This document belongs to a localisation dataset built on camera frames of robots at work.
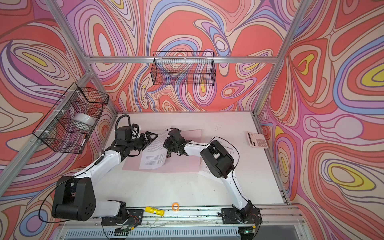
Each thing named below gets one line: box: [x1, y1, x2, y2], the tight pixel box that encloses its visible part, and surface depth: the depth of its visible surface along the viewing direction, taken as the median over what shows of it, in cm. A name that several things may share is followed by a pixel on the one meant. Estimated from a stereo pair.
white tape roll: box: [73, 113, 97, 126], surface depth 75 cm
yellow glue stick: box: [145, 206, 165, 217], surface depth 76 cm
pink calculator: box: [246, 131, 269, 149], surface depth 103 cm
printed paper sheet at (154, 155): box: [139, 132, 168, 170], surface depth 95 cm
